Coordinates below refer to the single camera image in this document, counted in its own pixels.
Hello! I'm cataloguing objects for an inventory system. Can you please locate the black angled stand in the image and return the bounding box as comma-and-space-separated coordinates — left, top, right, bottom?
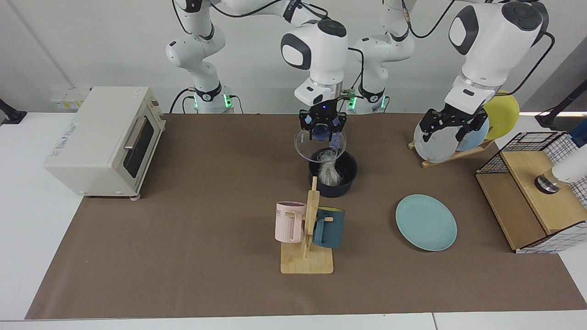
535, 79, 587, 129

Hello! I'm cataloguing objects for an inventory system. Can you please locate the brown table cloth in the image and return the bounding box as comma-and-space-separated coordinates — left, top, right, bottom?
25, 113, 587, 320

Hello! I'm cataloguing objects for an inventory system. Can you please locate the wooden cup stand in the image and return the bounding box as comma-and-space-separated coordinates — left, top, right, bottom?
280, 176, 334, 275

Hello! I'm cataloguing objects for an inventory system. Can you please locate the wire basket with wooden floor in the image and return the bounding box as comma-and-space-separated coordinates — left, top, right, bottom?
476, 131, 587, 254

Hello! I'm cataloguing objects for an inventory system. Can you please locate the grey round plate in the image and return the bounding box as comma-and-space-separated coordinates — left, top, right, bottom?
413, 115, 460, 164

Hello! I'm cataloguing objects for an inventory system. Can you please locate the black pot with blue handle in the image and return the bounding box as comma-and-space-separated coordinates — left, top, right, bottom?
308, 133, 358, 198

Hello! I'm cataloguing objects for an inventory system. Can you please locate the glass lid with blue knob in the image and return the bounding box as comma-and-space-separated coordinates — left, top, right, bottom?
293, 123, 348, 162

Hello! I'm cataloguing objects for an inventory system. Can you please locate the black clamp mount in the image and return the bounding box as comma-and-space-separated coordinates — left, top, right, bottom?
0, 99, 27, 125

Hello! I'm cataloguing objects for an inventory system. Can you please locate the yellow round plate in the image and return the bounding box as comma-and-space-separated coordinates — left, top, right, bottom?
482, 92, 521, 140

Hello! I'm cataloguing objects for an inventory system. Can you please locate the wooden plate rack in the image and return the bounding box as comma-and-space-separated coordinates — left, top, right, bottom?
408, 139, 496, 168

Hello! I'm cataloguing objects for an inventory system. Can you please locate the teal round plate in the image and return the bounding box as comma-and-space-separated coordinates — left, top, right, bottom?
395, 194, 458, 252

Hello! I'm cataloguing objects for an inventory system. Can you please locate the dark teal cup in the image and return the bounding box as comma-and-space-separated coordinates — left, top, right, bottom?
313, 207, 345, 249

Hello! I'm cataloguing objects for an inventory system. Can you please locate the pink ribbed cup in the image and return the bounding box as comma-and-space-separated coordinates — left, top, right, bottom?
275, 201, 307, 243

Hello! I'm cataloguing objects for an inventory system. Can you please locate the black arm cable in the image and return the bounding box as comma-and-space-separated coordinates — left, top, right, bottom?
403, 0, 555, 97
171, 0, 366, 99

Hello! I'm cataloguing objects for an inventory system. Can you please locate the white cylinder with silver ring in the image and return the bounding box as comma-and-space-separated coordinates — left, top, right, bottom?
534, 156, 587, 194

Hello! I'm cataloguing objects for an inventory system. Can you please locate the light blue round plate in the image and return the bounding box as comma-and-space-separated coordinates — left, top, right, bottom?
456, 117, 490, 152

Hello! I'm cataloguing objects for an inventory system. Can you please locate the pale toaster oven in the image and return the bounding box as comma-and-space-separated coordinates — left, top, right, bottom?
44, 86, 166, 201

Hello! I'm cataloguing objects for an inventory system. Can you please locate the white vermicelli bundle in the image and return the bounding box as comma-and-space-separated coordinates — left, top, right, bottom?
318, 148, 343, 186

